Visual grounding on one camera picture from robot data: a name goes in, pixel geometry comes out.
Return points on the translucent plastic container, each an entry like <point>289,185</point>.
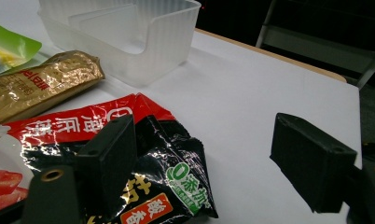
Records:
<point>163,40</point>

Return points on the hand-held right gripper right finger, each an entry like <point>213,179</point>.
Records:
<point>310,161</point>

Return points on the green and white snack packet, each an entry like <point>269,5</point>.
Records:
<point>11,43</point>

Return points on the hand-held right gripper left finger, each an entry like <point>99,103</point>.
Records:
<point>109,161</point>

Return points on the wooden table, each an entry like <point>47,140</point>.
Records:
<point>336,76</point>

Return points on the gold foil snack packet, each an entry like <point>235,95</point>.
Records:
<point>48,81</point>

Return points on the grey metal stand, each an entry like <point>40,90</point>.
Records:
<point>316,40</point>

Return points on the red and black snack packet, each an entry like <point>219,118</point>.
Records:
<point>163,149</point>

